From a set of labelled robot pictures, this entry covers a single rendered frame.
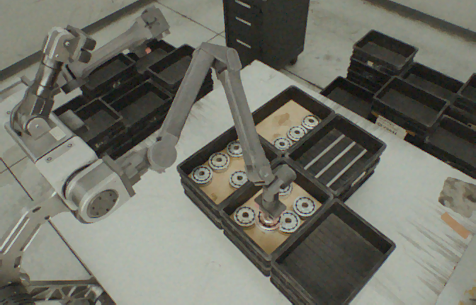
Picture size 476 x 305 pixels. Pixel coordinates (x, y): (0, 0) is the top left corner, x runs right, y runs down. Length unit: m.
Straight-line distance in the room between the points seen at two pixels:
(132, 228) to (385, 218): 1.20
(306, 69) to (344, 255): 2.34
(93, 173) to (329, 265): 0.98
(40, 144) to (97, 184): 0.22
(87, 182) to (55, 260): 1.78
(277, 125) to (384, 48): 1.50
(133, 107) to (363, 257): 1.93
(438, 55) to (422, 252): 2.66
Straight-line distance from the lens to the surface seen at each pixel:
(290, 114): 1.96
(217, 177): 1.70
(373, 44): 3.16
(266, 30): 2.92
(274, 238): 1.55
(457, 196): 2.04
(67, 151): 1.03
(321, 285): 1.50
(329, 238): 1.58
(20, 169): 3.31
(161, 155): 0.99
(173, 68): 2.86
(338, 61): 3.73
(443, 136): 2.75
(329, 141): 1.87
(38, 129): 1.09
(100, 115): 2.65
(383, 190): 1.92
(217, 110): 2.17
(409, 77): 3.11
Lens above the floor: 2.24
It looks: 51 degrees down
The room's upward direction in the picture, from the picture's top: 4 degrees counter-clockwise
